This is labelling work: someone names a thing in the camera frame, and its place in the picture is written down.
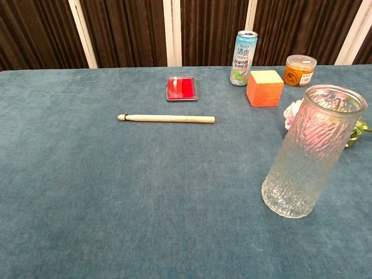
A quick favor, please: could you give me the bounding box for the light blue drink can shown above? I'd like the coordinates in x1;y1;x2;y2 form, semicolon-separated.
230;30;259;87

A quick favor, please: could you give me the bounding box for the white partition frame post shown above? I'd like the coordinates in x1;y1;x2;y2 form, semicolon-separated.
67;0;99;69
334;0;372;66
245;0;260;33
162;0;183;67

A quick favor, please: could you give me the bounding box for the orange foam cube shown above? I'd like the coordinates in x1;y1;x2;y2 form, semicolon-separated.
246;70;284;108

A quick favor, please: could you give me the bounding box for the wooden drumstick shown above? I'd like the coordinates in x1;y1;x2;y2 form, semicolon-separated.
117;113;216;124

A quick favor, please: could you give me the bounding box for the clear jar of rubber bands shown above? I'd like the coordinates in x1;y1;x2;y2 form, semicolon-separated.
282;54;317;87

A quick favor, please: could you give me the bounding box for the pink artificial flower bouquet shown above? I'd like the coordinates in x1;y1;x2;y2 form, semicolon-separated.
283;98;372;149

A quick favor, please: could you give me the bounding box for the dark brown curtain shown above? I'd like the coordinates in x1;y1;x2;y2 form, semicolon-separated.
0;0;372;72

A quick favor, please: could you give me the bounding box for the transparent textured glass vase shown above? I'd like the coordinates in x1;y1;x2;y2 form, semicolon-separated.
261;84;369;219

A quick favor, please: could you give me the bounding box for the blue carpeted table top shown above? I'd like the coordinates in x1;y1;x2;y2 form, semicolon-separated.
0;65;372;279

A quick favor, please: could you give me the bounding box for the red ink pad case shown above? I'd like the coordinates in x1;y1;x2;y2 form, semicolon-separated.
166;76;199;102

